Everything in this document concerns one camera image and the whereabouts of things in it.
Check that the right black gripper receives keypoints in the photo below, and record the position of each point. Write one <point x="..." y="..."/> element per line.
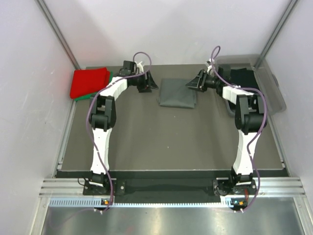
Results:
<point x="197" y="82"/>

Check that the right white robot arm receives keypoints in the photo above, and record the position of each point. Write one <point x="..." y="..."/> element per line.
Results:
<point x="250" y="120"/>

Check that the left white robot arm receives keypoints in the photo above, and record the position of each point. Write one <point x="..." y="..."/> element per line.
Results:
<point x="102" y="118"/>

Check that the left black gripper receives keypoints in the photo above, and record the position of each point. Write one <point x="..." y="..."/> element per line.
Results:
<point x="144" y="87"/>

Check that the grey t shirt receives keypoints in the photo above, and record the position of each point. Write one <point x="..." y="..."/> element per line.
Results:
<point x="175" y="94"/>

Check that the green folded t shirt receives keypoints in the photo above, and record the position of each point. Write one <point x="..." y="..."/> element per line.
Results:
<point x="87" y="96"/>

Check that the clear plastic bin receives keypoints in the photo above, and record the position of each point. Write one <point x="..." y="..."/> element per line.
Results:
<point x="265" y="79"/>

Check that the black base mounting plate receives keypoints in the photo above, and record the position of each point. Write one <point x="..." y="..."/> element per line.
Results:
<point x="168" y="190"/>

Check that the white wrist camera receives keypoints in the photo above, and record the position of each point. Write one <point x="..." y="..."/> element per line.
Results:
<point x="209" y="64"/>
<point x="138" y="67"/>

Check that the right aluminium frame post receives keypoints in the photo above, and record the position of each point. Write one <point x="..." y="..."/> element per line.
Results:
<point x="275" y="33"/>

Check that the red folded t shirt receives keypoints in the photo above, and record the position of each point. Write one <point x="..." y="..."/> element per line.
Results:
<point x="85" y="83"/>

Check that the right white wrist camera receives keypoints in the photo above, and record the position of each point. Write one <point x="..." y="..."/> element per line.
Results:
<point x="209" y="64"/>

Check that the aluminium frame post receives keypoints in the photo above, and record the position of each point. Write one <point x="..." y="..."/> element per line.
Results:
<point x="57" y="32"/>
<point x="275" y="33"/>

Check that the left aluminium frame post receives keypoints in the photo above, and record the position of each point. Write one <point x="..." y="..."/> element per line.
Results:
<point x="57" y="32"/>

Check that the black t shirt in bin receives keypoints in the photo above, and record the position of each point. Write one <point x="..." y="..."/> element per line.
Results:
<point x="244" y="78"/>

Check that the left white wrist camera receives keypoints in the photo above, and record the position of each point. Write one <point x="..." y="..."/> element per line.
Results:
<point x="138" y="67"/>

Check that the aluminium front rail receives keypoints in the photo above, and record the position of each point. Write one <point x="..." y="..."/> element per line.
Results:
<point x="270" y="187"/>

